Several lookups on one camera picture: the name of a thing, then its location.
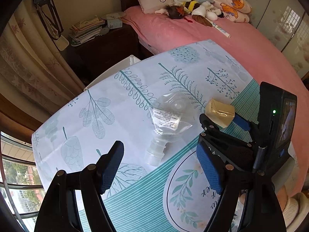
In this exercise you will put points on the small white blue box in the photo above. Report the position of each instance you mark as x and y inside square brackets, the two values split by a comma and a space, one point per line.
[114, 23]

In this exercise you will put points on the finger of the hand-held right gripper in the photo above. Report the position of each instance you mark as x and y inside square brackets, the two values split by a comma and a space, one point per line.
[242, 123]
[210, 128]

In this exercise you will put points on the person's right hand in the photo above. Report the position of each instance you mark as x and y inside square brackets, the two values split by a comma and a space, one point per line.
[283, 186]

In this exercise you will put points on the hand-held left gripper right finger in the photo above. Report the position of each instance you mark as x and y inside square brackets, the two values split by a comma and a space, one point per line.
[210, 171]

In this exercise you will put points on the stack of books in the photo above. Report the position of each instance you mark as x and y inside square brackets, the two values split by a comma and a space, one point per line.
[87, 29]

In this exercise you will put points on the white hanging bag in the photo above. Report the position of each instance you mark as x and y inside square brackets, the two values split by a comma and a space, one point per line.
[61, 43]

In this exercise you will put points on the beige block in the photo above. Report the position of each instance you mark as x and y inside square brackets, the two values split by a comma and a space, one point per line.
[219, 112]

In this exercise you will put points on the plant print tablecloth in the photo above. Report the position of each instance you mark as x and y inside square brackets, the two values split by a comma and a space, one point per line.
[120, 101]

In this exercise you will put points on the bee plush toy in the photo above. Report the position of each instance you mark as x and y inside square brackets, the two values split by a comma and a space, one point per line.
[193, 6]

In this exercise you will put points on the glass door wardrobe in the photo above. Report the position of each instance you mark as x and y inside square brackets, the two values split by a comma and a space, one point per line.
[282, 17]

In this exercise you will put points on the white marker pen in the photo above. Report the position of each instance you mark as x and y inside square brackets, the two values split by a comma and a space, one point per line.
[221, 30]

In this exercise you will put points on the floral beige curtain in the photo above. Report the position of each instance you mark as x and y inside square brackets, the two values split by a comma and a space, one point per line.
[31, 65]

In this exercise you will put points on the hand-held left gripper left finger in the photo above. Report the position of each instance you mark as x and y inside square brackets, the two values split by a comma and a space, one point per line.
[108, 171]

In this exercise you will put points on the white ribbed object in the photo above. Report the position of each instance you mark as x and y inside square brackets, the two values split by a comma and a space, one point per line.
[295, 210]

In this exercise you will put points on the brown feather toy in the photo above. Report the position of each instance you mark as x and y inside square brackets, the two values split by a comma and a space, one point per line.
[176, 12]

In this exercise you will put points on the window with grille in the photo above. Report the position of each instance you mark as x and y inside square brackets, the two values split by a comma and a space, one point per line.
[19, 186]

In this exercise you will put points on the clear plastic pouch with nozzle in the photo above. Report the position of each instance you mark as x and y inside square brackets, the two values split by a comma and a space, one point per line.
[169, 118]

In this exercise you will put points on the pink bed sheet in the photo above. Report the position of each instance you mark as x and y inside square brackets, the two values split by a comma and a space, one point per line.
[253, 53]

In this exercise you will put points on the bear print rolled quilt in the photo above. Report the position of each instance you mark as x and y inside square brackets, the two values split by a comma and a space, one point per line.
[229, 4]

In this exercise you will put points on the dark wooden nightstand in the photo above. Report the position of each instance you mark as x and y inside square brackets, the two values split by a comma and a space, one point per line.
[103, 50]

